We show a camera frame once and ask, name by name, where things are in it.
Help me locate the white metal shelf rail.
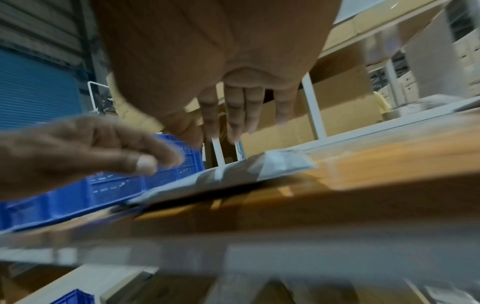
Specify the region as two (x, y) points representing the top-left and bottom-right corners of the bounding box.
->
(288, 96), (480, 154)

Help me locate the blue roller shutter door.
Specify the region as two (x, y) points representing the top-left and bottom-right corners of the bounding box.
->
(0, 48), (85, 133)

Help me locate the blue plastic crate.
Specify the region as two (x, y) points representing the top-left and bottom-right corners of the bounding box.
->
(0, 133), (206, 234)

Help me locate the white metal rack frame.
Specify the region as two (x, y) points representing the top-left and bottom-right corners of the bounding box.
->
(85, 80), (121, 117)

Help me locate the stack of cardboard cartons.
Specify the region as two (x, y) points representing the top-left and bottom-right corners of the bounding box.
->
(367, 27), (480, 108)

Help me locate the person's left hand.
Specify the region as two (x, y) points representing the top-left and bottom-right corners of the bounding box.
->
(0, 114), (187, 203)

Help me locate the person's right hand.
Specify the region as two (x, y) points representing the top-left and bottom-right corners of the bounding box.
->
(89, 0), (345, 149)

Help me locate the wooden table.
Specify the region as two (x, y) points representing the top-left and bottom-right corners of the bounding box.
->
(0, 110), (480, 304)

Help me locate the white metal shelf leg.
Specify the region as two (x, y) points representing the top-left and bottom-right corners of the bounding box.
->
(209, 136), (226, 167)
(300, 72), (329, 142)

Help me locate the blue crate with white label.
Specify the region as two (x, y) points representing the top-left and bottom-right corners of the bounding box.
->
(50, 288), (98, 304)

